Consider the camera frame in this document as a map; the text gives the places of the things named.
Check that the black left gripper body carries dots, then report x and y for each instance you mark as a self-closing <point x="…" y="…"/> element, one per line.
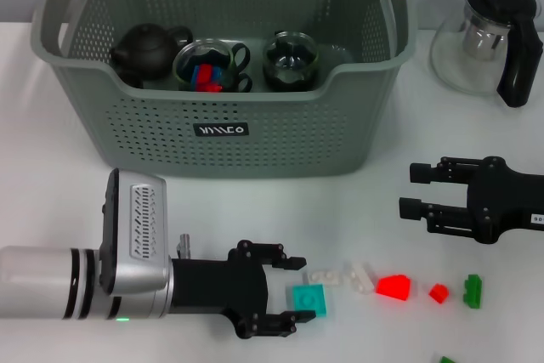
<point x="221" y="286"/>

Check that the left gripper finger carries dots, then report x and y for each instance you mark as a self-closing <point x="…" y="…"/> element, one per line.
<point x="293" y="318"/>
<point x="289" y="262"/>

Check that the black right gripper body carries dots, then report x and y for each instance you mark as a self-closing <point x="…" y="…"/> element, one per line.
<point x="506" y="201"/>

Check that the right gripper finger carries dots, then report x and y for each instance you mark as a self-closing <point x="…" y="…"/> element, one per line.
<point x="446" y="220"/>
<point x="421" y="172"/>

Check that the teal square brick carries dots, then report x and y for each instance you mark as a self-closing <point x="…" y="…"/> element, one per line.
<point x="309" y="299"/>

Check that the green brick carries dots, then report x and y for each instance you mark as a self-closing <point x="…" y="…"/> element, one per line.
<point x="472" y="293"/>
<point x="446" y="359"/>

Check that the dark red brick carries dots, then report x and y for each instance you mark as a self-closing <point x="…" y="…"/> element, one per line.
<point x="206" y="73"/>

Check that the blue square brick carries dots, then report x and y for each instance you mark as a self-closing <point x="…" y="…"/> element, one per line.
<point x="194" y="77"/>

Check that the grey perforated storage basket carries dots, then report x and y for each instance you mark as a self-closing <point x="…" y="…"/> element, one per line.
<point x="255" y="146"/>

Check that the silver left connector plug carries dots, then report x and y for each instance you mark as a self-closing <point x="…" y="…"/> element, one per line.
<point x="185" y="246"/>

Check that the translucent white brick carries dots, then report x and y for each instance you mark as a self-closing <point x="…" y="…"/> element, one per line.
<point x="359" y="278"/>

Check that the large red sloped brick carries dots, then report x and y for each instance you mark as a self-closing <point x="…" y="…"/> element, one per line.
<point x="393" y="287"/>

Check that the small black clay cup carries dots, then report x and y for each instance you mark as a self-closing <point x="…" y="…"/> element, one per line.
<point x="132" y="79"/>

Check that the black clay teapot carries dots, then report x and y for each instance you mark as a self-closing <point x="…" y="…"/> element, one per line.
<point x="146" y="50"/>

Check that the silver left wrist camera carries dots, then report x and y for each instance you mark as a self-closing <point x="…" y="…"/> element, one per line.
<point x="140" y="227"/>

